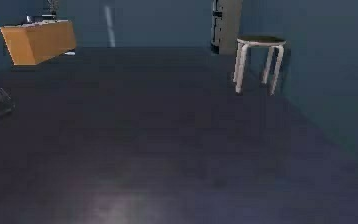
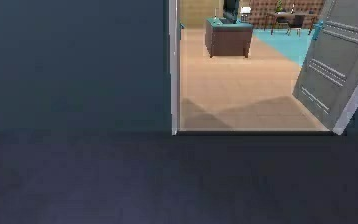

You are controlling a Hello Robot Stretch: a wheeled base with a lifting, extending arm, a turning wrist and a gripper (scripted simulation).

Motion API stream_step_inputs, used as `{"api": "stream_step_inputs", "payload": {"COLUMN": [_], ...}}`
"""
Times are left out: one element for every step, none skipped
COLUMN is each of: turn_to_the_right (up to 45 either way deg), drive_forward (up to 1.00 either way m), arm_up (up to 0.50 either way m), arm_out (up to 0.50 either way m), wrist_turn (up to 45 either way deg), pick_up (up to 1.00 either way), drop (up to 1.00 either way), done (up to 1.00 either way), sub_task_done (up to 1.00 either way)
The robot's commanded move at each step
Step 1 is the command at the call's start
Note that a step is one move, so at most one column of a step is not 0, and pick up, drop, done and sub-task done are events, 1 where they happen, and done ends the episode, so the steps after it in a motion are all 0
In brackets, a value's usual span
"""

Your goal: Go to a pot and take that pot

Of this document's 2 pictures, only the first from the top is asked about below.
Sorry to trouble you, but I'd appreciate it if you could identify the grey tall cabinet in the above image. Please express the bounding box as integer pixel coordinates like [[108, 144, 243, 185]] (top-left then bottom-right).
[[210, 0, 244, 56]]

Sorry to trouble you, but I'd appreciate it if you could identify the white round stool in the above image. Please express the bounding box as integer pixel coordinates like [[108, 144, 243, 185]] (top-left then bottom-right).
[[232, 35, 287, 97]]

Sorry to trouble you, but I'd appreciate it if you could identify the orange wooden cabinet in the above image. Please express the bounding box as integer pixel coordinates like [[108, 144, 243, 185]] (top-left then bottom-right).
[[0, 19, 77, 66]]

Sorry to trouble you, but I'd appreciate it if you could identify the dark house plant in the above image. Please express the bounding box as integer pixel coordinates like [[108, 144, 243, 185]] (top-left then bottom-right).
[[46, 0, 60, 16]]

